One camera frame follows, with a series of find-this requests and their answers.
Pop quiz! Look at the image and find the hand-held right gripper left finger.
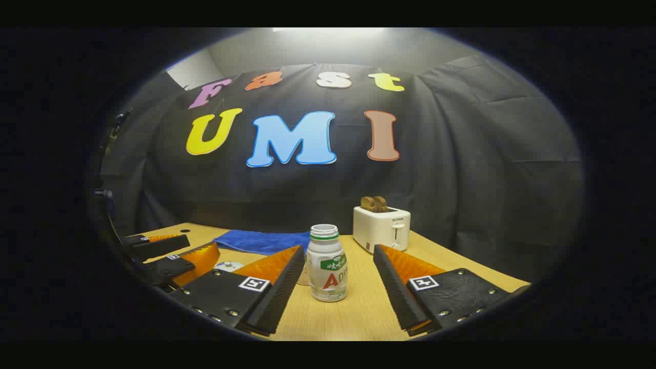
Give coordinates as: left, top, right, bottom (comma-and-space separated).
168, 245, 306, 337

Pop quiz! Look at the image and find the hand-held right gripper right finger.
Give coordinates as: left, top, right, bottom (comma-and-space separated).
373, 244, 514, 337

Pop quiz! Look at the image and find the white plastic water bottle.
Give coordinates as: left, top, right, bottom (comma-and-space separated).
306, 224, 349, 303

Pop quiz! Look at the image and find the blue folded towel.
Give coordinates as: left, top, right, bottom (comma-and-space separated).
213, 230, 312, 256

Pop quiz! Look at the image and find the white toaster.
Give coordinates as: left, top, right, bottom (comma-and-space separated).
353, 205, 412, 254

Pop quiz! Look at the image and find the black backdrop cloth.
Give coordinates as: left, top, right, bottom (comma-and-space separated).
100, 54, 585, 282

